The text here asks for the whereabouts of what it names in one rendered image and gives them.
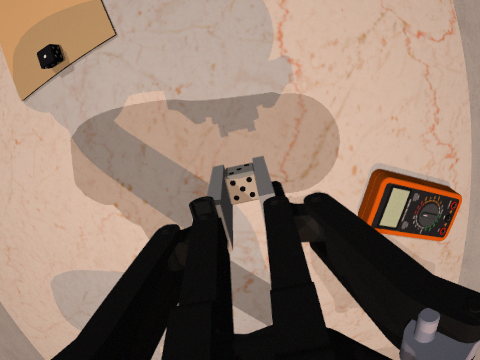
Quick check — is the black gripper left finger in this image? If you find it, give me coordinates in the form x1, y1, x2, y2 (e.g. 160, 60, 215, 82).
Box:
51, 164, 234, 360

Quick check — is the orange digital multimeter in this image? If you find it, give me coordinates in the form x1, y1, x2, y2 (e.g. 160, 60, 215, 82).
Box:
358, 169, 462, 241

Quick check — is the white die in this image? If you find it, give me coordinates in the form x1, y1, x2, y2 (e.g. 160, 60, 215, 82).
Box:
225, 163, 259, 205

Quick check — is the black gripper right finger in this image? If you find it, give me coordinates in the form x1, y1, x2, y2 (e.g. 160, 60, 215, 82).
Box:
252, 156, 480, 360

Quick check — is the tan flat mat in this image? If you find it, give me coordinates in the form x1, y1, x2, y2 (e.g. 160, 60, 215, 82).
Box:
0, 0, 117, 101

